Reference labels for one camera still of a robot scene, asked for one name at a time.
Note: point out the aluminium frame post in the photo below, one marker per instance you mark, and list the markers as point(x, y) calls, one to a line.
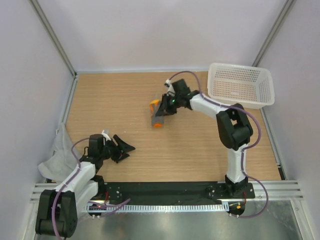
point(278, 23)
point(52, 35)

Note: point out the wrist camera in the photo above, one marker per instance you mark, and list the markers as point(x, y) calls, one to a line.
point(105, 134)
point(170, 89)

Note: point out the aluminium rail front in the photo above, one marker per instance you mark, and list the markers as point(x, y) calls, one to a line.
point(278, 190)

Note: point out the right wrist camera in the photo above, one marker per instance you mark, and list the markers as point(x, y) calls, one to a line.
point(170, 89)

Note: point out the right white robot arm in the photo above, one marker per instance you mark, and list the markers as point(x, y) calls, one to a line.
point(234, 128)

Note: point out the white perforated plastic basket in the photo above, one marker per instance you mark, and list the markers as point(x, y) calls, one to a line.
point(252, 87)

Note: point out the grey cloth at left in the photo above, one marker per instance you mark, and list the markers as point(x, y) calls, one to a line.
point(62, 163)

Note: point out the white slotted cable duct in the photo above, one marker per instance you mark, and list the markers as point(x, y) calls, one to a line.
point(224, 207)

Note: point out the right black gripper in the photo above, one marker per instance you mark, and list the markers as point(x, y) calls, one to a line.
point(164, 106)

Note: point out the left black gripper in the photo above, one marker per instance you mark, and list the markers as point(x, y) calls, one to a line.
point(124, 147)

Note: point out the right aluminium frame post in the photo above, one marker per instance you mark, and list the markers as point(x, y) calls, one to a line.
point(278, 23)

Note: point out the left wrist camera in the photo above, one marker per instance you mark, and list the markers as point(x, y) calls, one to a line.
point(105, 134)

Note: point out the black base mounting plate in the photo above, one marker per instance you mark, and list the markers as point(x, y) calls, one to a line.
point(174, 193)

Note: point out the left aluminium frame post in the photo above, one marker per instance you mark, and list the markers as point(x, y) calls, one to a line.
point(52, 35)

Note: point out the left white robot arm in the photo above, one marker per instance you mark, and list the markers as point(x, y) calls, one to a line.
point(60, 208)

